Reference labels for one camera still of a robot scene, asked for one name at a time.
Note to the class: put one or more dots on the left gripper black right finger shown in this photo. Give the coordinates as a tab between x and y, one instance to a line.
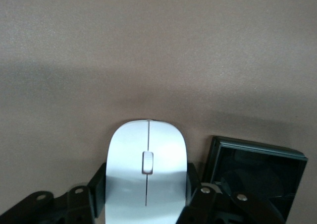
203	204

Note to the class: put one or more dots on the black smartphone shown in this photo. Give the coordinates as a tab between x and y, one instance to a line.
260	164

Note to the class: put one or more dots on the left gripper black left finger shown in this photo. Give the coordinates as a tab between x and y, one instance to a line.
74	206

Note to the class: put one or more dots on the white computer mouse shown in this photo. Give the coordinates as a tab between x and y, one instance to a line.
128	159

